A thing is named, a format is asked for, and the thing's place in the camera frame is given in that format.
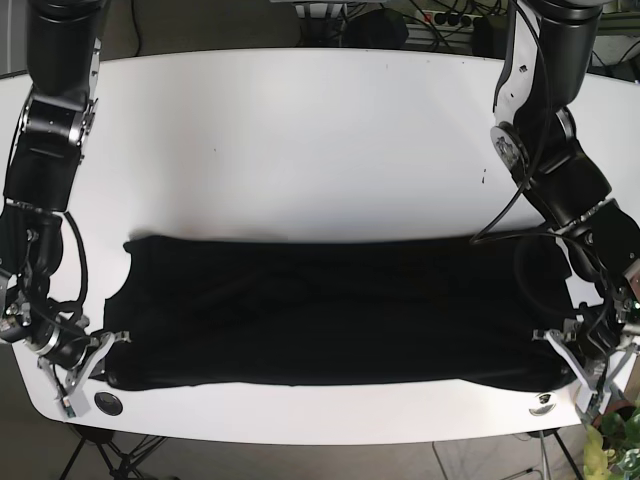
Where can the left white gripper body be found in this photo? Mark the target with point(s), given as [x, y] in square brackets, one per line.
[597, 377]

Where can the black T-shirt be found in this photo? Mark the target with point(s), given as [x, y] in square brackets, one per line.
[338, 314]

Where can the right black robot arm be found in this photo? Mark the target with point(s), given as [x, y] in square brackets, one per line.
[63, 48]

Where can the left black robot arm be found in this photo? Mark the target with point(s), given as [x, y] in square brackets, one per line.
[547, 54]

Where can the black table grommet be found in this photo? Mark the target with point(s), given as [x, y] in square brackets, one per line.
[108, 403]

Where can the silver table grommet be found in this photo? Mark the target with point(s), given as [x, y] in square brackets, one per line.
[543, 404]

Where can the green potted plant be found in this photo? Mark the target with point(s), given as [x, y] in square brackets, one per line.
[611, 449]

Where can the white power strip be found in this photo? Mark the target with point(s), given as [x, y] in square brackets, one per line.
[451, 20]

